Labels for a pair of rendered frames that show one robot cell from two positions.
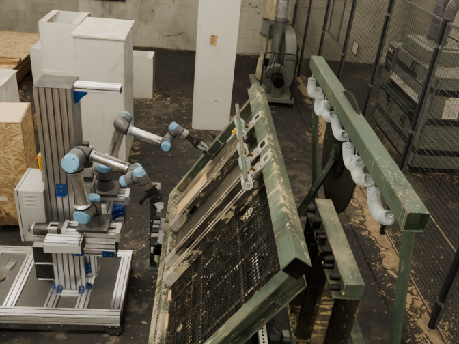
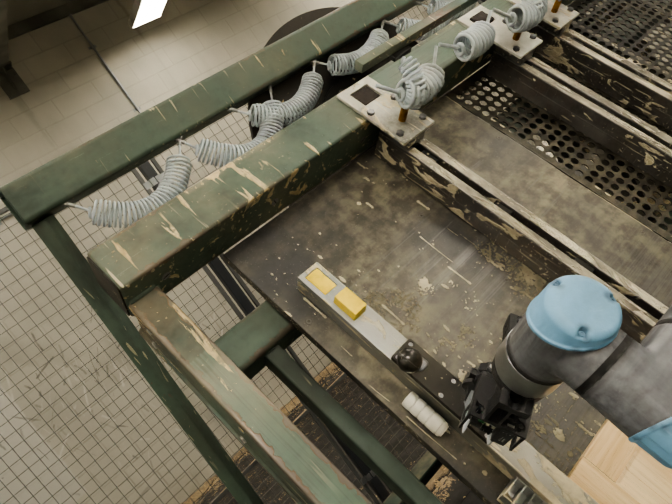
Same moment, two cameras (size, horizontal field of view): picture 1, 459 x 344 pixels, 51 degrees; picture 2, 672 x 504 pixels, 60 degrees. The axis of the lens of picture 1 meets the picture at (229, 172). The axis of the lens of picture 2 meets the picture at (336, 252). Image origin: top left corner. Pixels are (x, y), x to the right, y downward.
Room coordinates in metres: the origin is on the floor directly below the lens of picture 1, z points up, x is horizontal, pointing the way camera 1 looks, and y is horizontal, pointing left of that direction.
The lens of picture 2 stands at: (3.88, 0.91, 1.86)
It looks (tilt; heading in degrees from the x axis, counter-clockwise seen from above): 9 degrees down; 247
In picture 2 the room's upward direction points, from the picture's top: 34 degrees counter-clockwise
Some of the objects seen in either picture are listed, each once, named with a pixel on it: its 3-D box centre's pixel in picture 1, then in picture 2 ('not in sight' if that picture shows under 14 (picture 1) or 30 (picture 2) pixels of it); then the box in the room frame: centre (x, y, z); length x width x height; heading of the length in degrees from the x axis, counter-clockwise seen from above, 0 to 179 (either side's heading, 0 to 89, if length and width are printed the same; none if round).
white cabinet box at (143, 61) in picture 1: (136, 74); not in sight; (8.26, 1.81, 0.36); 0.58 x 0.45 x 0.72; 96
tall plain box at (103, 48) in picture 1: (106, 95); not in sight; (5.81, 1.66, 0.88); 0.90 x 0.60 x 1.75; 6
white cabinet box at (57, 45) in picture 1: (67, 40); not in sight; (7.39, 2.70, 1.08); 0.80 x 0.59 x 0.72; 6
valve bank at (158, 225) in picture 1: (156, 237); not in sight; (3.25, 0.56, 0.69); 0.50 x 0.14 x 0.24; 5
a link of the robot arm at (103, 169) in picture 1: (104, 168); not in sight; (3.42, 1.02, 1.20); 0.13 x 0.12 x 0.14; 179
